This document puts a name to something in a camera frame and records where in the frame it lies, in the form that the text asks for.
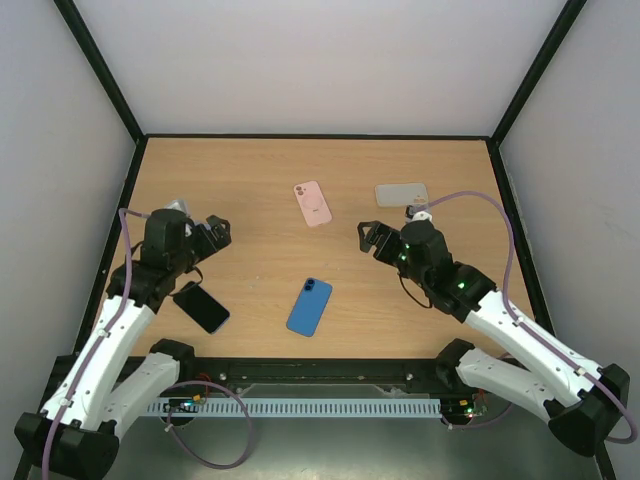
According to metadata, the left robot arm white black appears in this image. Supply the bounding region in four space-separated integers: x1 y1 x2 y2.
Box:
14 208 231 479

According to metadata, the blue phone back up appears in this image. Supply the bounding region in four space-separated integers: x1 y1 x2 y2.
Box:
286 278 333 337

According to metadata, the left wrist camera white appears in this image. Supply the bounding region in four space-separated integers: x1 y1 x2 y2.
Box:
164 199 191 221

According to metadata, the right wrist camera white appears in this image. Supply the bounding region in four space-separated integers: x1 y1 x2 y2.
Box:
404 203 433 224

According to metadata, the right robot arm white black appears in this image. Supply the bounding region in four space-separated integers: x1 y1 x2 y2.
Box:
357 219 630 457

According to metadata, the blue phone black screen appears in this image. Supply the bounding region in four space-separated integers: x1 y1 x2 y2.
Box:
172 281 230 335

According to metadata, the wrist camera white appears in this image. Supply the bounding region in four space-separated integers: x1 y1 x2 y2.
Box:
164 199 191 221
404 203 433 224

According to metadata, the white slotted cable duct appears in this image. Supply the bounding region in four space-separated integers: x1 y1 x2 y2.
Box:
143 398 441 419

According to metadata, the beige phone case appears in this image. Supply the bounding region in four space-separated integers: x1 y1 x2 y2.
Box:
374 183 428 208

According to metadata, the pink phone case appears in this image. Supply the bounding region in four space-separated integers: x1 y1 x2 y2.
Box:
293 180 332 227

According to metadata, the black front rail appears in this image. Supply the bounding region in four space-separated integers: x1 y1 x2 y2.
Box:
187 357 478 398

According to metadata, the black enclosure frame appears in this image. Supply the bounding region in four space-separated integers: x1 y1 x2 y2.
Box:
12 0 617 480

